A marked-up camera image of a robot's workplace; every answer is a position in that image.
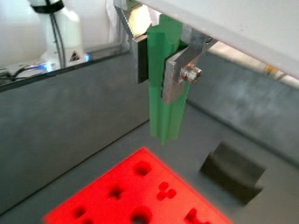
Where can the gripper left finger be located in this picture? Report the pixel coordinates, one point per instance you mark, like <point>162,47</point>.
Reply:
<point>135,19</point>

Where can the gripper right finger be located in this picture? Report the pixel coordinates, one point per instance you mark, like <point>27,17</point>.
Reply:
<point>181,70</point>

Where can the green star-profile bar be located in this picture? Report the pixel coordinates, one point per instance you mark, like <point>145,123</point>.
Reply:
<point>163,44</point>

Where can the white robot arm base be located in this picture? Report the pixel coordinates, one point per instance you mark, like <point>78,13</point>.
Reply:
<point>60,24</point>

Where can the black curved fixture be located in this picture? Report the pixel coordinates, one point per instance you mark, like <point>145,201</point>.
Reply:
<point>234,172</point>

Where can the red block with shaped holes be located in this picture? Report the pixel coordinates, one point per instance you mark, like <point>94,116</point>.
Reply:
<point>139,192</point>

